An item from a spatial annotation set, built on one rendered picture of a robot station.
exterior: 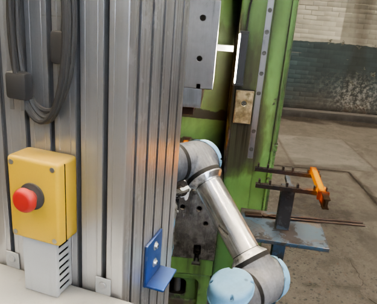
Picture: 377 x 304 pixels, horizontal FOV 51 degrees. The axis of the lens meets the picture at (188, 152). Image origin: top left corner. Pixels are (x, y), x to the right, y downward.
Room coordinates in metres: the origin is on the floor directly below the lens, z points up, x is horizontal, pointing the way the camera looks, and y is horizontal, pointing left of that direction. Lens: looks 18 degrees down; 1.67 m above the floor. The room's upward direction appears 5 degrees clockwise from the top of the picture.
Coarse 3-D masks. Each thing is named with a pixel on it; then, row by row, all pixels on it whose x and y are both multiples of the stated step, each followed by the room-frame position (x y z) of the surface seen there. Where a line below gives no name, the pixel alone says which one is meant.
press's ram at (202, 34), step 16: (192, 0) 1.89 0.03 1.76; (208, 0) 1.89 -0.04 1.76; (192, 16) 1.89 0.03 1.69; (208, 16) 1.89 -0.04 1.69; (192, 32) 1.89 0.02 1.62; (208, 32) 1.89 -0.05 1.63; (192, 48) 1.89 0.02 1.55; (208, 48) 1.89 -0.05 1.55; (224, 48) 2.07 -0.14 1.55; (192, 64) 1.89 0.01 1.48; (208, 64) 1.89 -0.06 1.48; (192, 80) 1.89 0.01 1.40; (208, 80) 1.89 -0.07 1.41
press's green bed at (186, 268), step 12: (180, 264) 1.83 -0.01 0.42; (192, 264) 1.83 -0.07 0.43; (204, 264) 1.83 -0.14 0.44; (180, 276) 1.84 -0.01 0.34; (192, 276) 1.84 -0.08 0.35; (204, 276) 1.83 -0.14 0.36; (180, 288) 1.94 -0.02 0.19; (192, 288) 1.88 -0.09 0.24; (204, 288) 1.83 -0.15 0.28; (168, 300) 1.87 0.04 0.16; (180, 300) 1.87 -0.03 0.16; (192, 300) 1.88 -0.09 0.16; (204, 300) 1.83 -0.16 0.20
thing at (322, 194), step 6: (312, 168) 1.82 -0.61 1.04; (312, 174) 1.74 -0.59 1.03; (318, 174) 1.74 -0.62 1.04; (318, 180) 1.66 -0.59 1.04; (318, 186) 1.59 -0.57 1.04; (318, 192) 1.51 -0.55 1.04; (324, 192) 1.50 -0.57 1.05; (318, 198) 1.51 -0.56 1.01; (324, 198) 1.44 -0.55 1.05; (330, 198) 1.44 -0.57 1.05; (324, 204) 1.44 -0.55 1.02
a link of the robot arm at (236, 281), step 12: (216, 276) 0.88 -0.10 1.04; (228, 276) 0.88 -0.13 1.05; (240, 276) 0.88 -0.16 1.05; (252, 276) 0.90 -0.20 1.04; (216, 288) 0.84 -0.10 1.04; (228, 288) 0.84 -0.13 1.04; (240, 288) 0.84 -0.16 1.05; (252, 288) 0.84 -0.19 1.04; (216, 300) 0.82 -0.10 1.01; (228, 300) 0.81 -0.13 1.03; (240, 300) 0.81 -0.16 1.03; (252, 300) 0.84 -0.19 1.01; (264, 300) 0.87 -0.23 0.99
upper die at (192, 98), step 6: (198, 84) 2.01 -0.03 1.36; (186, 90) 1.89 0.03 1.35; (192, 90) 1.89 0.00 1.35; (198, 90) 1.89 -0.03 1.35; (186, 96) 1.89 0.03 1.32; (192, 96) 1.89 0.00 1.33; (198, 96) 1.89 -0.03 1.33; (186, 102) 1.89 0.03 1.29; (192, 102) 1.89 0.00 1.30; (198, 102) 1.89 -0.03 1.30
